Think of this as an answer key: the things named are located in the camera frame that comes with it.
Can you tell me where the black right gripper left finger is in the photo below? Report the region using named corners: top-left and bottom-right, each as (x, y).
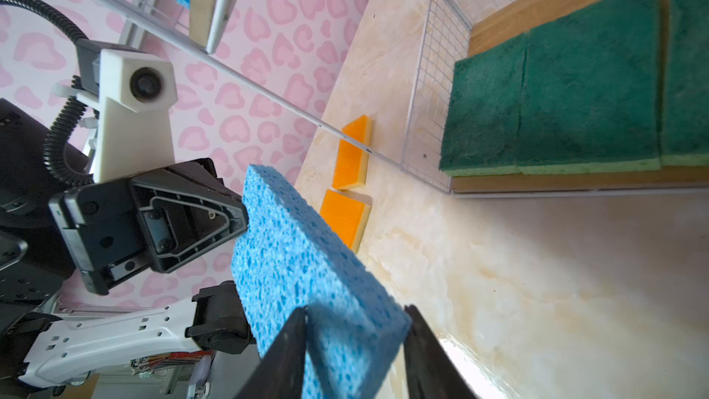
top-left (234, 307), bottom-right (308, 399)

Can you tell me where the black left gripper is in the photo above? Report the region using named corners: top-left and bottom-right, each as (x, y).
top-left (1, 158), bottom-right (249, 321)

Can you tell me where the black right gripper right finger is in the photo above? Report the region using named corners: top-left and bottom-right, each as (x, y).
top-left (404, 305), bottom-right (477, 399)

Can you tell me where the green sponge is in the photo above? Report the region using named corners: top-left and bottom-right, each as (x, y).
top-left (516, 0), bottom-right (661, 175)
top-left (661, 0), bottom-right (708, 167)
top-left (439, 33), bottom-right (528, 177)

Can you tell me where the orange sponge lower left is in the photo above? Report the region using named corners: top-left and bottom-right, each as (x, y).
top-left (319, 190), bottom-right (371, 253)

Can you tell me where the orange sponge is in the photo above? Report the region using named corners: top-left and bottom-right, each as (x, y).
top-left (332, 116), bottom-right (373, 191)
top-left (319, 190), bottom-right (371, 253)

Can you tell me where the orange sponge upper left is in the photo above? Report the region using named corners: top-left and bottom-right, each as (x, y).
top-left (332, 116), bottom-right (373, 191)

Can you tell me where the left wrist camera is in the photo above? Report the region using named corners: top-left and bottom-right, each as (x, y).
top-left (77, 40), bottom-right (177, 183)

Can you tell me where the white wire wooden shelf rack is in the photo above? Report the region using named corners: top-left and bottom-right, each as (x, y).
top-left (21, 0), bottom-right (709, 201)

